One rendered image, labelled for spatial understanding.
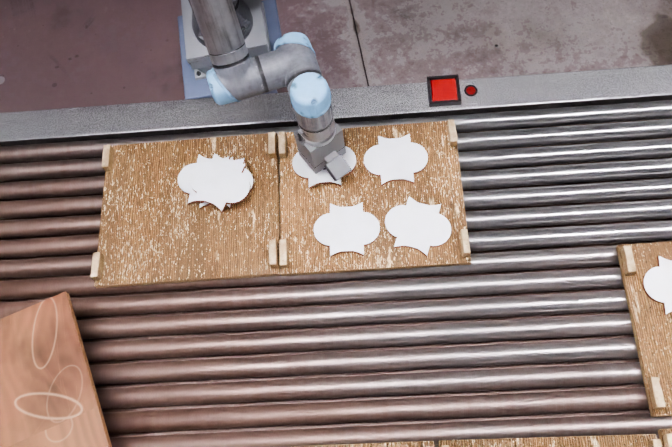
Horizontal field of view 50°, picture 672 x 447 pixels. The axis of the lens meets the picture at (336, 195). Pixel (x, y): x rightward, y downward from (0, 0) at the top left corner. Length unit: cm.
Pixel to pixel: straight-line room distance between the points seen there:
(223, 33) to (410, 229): 57
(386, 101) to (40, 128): 86
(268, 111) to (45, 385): 78
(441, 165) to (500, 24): 148
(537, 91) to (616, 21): 139
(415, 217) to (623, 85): 61
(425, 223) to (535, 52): 154
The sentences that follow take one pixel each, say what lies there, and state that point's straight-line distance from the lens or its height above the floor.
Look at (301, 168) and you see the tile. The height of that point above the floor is 96.
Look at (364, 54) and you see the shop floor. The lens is 296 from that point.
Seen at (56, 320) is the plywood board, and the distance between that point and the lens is 157.
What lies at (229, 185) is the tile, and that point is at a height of 98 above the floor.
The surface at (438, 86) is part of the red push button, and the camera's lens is 177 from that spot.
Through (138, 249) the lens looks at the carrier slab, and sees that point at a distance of 167.
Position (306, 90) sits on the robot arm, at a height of 126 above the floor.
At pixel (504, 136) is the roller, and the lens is 172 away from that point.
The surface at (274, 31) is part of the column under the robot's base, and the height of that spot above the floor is 87.
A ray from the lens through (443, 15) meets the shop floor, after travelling 307.
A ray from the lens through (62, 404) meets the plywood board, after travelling 153.
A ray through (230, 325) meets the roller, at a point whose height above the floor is 92.
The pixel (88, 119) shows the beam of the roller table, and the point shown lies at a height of 92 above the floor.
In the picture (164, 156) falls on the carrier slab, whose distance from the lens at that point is 175.
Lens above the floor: 242
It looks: 65 degrees down
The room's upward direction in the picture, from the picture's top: 11 degrees counter-clockwise
